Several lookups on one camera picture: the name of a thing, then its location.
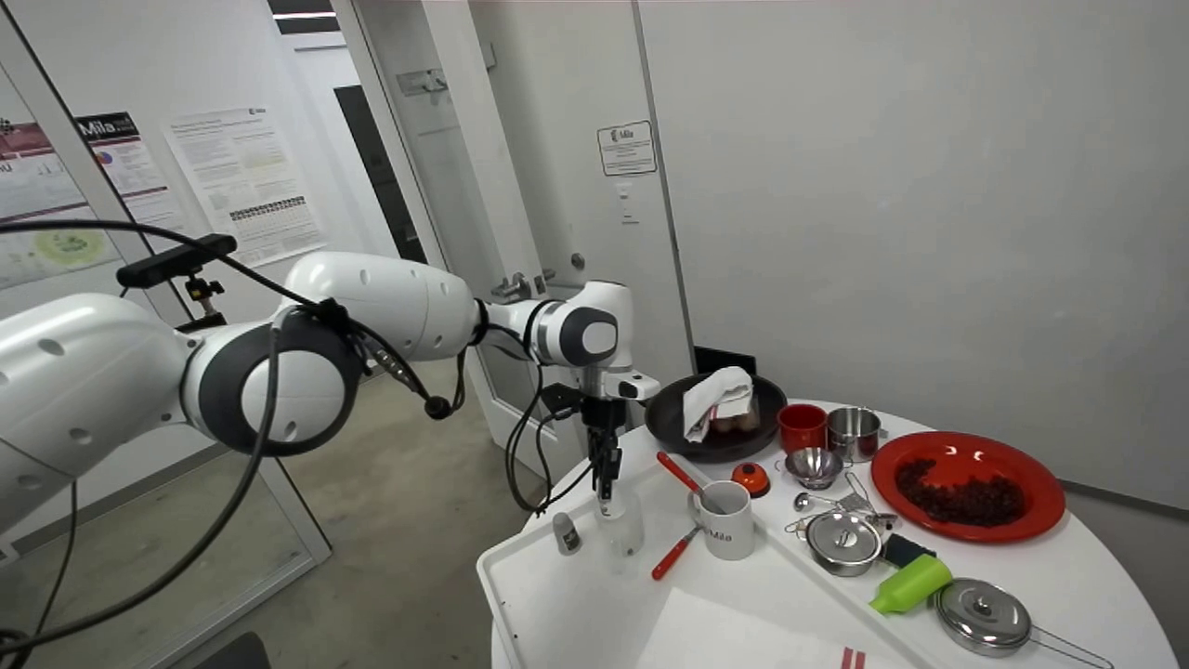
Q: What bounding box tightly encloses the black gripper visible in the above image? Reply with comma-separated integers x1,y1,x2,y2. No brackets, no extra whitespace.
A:
576,387,631,503

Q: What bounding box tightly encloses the metal bowl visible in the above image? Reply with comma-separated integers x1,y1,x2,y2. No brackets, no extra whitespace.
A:
803,503,900,580

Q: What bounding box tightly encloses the round metal lid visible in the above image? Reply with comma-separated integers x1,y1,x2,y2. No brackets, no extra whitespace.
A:
932,576,1120,669

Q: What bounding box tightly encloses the small white wall sign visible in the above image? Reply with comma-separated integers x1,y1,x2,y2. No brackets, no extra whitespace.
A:
596,115,660,182

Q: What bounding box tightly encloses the large red plate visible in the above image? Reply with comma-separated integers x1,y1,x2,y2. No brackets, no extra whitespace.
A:
866,429,1070,545

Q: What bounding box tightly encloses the white salt cellar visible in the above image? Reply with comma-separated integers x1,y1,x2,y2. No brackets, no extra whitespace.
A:
551,511,589,556

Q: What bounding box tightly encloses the black camera on tripod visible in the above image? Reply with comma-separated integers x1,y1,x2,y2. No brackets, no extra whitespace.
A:
116,231,243,336

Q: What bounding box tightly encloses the steel cup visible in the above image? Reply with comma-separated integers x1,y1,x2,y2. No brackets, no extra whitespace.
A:
824,405,887,466

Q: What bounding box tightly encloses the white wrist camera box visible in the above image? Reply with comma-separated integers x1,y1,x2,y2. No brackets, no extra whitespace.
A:
612,369,668,410

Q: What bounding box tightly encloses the white plastic tray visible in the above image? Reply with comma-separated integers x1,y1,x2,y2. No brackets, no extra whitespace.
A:
475,452,953,669

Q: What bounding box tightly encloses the red cup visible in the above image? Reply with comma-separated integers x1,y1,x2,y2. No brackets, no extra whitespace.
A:
777,402,831,459

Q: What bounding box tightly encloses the black wrist cable bundle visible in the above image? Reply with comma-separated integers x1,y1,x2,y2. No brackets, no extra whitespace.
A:
497,378,602,520

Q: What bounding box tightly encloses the coffee beans pile on plate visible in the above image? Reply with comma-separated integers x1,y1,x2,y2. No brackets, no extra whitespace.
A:
893,459,1033,532

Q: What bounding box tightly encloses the white mug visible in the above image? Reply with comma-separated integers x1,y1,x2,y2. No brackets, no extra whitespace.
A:
693,478,762,564

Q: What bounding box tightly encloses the red handled spoon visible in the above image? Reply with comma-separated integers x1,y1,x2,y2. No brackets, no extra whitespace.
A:
656,450,716,504
651,529,706,587

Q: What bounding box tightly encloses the small steel bowl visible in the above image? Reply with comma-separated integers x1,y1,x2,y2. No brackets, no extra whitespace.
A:
783,444,846,493

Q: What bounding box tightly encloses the clear plastic cup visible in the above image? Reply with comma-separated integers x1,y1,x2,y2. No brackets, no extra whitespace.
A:
596,492,651,564

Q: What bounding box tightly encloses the poster with red picture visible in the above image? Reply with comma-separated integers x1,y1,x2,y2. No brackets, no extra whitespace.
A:
0,115,93,226

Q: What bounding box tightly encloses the white text poster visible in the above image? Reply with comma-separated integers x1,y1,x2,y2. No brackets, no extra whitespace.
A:
165,101,330,268

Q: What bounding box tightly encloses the black frying pan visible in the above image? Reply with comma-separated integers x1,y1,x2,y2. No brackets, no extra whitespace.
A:
644,372,793,470

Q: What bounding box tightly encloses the poster with black header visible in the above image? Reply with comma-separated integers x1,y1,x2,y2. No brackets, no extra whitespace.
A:
70,108,171,206

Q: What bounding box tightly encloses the black cable with plug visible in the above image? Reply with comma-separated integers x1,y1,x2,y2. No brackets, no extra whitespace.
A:
0,216,472,424

